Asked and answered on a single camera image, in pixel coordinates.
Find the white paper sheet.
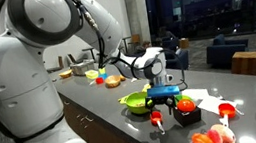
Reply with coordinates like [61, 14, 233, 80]
[195, 91, 240, 119]
[181, 86, 211, 103]

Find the brown bread toy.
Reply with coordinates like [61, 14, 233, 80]
[118, 74, 127, 83]

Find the dark blue armchair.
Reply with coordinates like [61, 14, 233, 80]
[202, 29, 253, 71]

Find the wooden side table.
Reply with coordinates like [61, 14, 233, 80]
[228, 49, 256, 80]

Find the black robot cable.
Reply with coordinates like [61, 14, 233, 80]
[0, 0, 197, 143]

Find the wicker basket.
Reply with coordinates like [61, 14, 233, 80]
[103, 73, 124, 90]

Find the red orange toy tomato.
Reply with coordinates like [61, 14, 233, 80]
[176, 97, 197, 115]

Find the wooden cafe chair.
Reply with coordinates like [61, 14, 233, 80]
[43, 55, 65, 75]
[66, 51, 89, 67]
[127, 33, 143, 52]

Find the black box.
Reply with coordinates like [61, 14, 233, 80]
[171, 102, 204, 129]

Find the round dark cafe table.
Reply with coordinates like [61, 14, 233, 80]
[121, 36, 134, 55]
[81, 46, 98, 62]

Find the orange pink plush toy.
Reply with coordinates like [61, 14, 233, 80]
[186, 121, 238, 143]

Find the yellow floppy toy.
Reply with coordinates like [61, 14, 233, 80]
[140, 82, 153, 94]

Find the brown counter cabinet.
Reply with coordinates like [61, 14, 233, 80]
[57, 79, 161, 143]

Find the yellow plastic container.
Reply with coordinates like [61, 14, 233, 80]
[84, 69, 101, 81]

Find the small green pan black handle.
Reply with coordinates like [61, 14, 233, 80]
[174, 92, 194, 105]

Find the green plastic bowl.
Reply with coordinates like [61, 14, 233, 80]
[116, 90, 152, 118]

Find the small red measuring cup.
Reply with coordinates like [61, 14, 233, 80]
[88, 76, 105, 87]

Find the metal tray container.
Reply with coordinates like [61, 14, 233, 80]
[69, 58, 97, 78]

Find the wooden crate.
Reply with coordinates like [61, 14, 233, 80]
[178, 37, 191, 50]

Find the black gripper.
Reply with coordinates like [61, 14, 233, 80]
[144, 94, 178, 114]

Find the small red pot white handle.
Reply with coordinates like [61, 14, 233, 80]
[149, 109, 167, 137]
[217, 101, 240, 129]

